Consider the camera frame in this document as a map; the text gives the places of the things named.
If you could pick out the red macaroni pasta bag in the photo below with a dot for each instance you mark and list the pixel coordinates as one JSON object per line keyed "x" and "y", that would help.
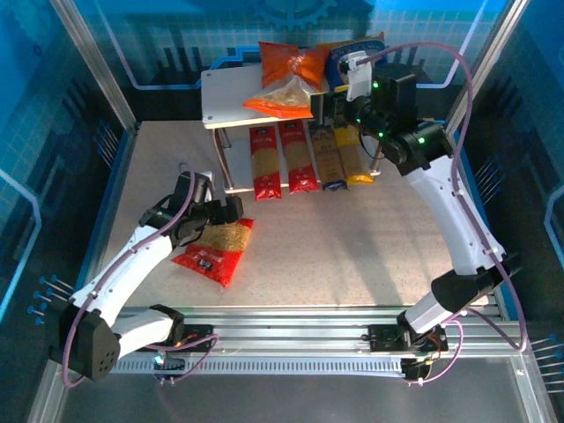
{"x": 216, "y": 255}

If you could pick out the red spaghetti bag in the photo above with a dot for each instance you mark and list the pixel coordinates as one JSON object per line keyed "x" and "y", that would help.
{"x": 265, "y": 163}
{"x": 299, "y": 154}

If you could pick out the yellow spaghetti bag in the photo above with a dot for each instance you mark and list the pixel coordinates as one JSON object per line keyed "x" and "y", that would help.
{"x": 352, "y": 158}

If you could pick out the blue spaghetti bag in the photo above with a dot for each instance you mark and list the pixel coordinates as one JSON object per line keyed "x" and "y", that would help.
{"x": 328, "y": 163}

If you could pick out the orange pasta bag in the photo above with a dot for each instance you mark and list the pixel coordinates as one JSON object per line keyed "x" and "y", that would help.
{"x": 286, "y": 66}

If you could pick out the blue and yellow pasta bag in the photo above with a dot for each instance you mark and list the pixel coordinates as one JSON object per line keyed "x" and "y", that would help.
{"x": 379, "y": 46}

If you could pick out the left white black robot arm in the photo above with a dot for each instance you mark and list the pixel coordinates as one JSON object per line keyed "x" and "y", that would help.
{"x": 123, "y": 273}

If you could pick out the white two-tier shelf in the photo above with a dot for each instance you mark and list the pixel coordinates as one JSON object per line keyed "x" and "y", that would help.
{"x": 229, "y": 97}

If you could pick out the small black connector board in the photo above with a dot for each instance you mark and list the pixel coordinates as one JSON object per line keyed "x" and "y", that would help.
{"x": 169, "y": 363}
{"x": 416, "y": 370}

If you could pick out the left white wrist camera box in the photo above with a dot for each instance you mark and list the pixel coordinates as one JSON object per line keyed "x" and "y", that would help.
{"x": 203, "y": 185}

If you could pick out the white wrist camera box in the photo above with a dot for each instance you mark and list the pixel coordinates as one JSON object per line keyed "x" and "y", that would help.
{"x": 358, "y": 75}
{"x": 203, "y": 185}

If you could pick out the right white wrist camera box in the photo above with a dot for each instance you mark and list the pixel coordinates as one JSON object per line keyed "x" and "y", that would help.
{"x": 358, "y": 75}

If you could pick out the aluminium frame post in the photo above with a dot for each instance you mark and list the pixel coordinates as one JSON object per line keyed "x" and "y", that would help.
{"x": 484, "y": 61}
{"x": 94, "y": 61}

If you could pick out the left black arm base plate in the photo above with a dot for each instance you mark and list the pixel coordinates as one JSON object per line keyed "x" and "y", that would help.
{"x": 198, "y": 339}

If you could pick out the aluminium mounting rail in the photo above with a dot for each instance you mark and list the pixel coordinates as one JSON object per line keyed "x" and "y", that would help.
{"x": 286, "y": 328}

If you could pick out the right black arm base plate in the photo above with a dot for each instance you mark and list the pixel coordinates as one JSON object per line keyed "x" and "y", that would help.
{"x": 383, "y": 338}

